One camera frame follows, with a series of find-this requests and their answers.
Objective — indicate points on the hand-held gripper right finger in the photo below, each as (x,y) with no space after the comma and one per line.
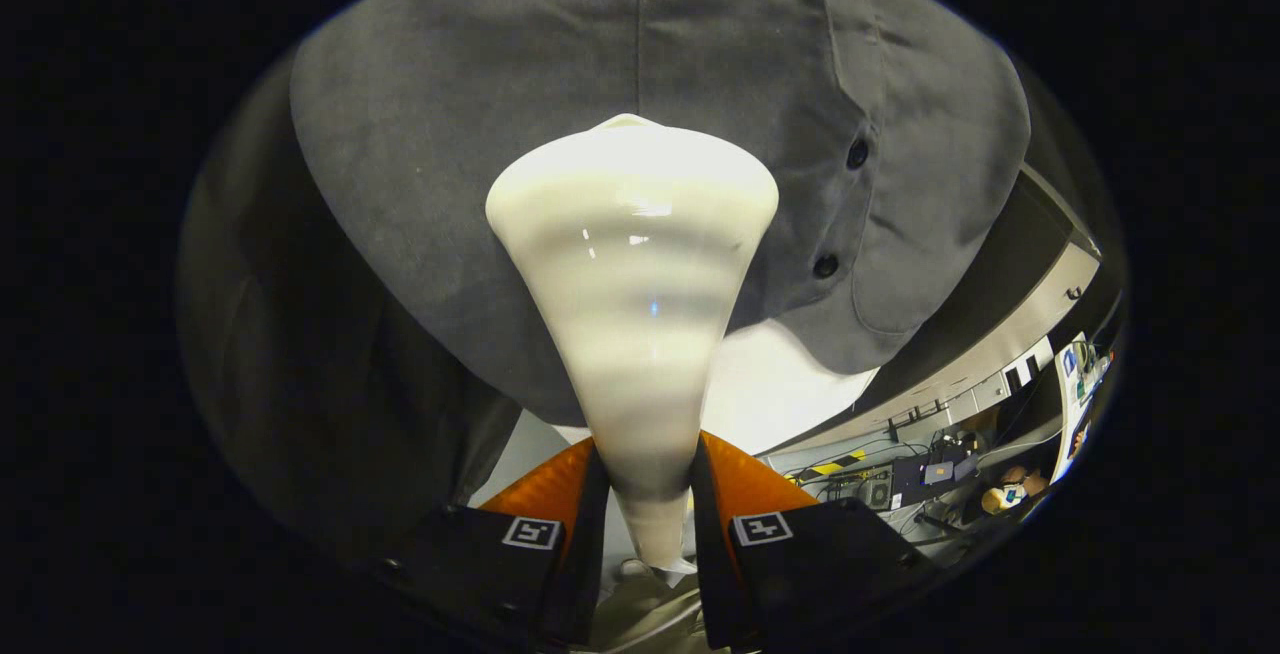
(712,554)

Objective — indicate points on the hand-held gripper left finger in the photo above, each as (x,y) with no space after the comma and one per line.
(590,554)

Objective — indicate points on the white garment steamer head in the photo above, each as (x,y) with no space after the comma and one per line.
(630,284)

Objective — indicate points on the grey button-up shirt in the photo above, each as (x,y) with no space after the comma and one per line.
(450,134)

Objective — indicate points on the yellow black floor tape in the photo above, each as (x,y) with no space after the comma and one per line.
(828,467)

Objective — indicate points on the cream mannequin torso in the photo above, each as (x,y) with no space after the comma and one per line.
(780,384)

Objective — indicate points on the black electronics board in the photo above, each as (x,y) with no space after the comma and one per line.
(910,479)

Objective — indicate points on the small grey device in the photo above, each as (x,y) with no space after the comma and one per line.
(938,473)

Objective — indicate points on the grey cabinet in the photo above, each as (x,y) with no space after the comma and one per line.
(1010,334)

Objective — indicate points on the white computer desk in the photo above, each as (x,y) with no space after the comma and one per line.
(1068,414)

